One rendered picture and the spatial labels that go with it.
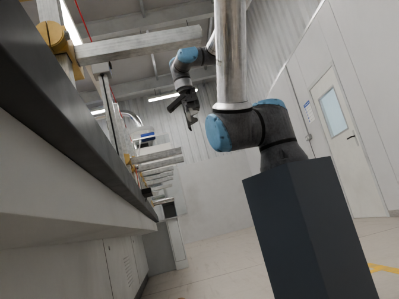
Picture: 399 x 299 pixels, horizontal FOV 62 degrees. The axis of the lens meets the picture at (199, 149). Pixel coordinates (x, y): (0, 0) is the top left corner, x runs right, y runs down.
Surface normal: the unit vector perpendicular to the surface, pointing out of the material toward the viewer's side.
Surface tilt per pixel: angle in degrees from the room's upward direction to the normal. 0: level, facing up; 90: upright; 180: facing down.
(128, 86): 90
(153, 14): 90
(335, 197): 90
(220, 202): 90
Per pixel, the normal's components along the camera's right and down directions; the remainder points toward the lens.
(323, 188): 0.51, -0.31
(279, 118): 0.31, -0.29
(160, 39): 0.09, -0.24
